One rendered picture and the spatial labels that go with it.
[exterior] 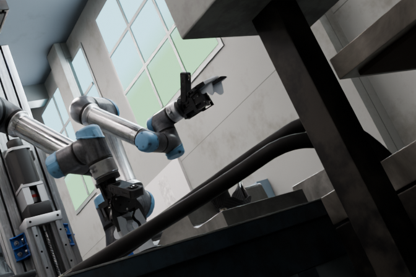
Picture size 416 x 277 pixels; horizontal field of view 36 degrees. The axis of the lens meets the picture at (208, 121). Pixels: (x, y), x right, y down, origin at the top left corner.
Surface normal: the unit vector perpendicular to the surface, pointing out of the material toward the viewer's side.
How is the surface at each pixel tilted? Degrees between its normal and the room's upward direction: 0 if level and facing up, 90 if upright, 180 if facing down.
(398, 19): 90
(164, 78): 90
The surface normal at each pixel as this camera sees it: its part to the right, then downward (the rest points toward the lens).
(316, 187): -0.58, -0.02
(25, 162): 0.46, -0.47
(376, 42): -0.77, 0.12
